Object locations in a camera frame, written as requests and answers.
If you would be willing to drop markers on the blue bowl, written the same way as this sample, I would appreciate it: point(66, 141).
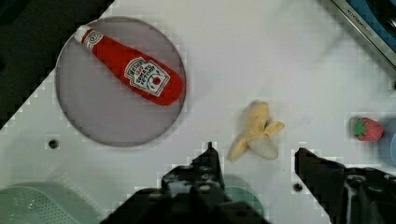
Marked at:
point(387, 144)

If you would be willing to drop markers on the red plush ketchup bottle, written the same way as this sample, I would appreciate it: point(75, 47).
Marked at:
point(141, 73)

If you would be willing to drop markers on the pink plush strawberry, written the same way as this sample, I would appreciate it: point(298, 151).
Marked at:
point(368, 130)

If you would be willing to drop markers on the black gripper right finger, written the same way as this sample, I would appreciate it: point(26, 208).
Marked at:
point(348, 195)

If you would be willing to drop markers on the green cup with handle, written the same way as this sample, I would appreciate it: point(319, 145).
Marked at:
point(239, 190)

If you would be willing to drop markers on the green perforated colander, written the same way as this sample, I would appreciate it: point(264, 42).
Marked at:
point(44, 203)

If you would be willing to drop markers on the yellow plush banana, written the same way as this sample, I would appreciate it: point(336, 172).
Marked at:
point(257, 134)

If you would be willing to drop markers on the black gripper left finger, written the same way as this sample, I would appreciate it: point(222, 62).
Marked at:
point(202, 178)

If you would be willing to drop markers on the grey round plate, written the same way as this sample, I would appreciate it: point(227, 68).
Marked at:
point(102, 108)

